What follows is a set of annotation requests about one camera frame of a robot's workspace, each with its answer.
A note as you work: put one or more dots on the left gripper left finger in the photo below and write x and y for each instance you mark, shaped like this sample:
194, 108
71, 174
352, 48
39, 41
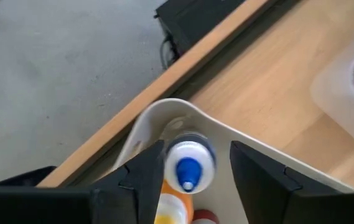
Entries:
117, 202

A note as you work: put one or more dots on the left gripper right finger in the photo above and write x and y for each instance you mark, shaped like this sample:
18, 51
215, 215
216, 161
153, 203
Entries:
282, 205

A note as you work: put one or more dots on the yellow food colouring bottle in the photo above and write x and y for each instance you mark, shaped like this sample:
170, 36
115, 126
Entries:
176, 202

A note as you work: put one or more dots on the red food colouring bottle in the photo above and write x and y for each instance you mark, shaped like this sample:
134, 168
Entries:
204, 217

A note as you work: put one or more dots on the blue food colouring bottle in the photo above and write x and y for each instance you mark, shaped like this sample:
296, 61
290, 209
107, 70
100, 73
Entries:
189, 168

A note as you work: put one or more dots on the grey plastic bin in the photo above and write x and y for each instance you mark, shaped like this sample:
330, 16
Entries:
223, 193

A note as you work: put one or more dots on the clear plastic container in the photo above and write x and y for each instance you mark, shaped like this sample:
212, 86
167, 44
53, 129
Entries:
335, 99

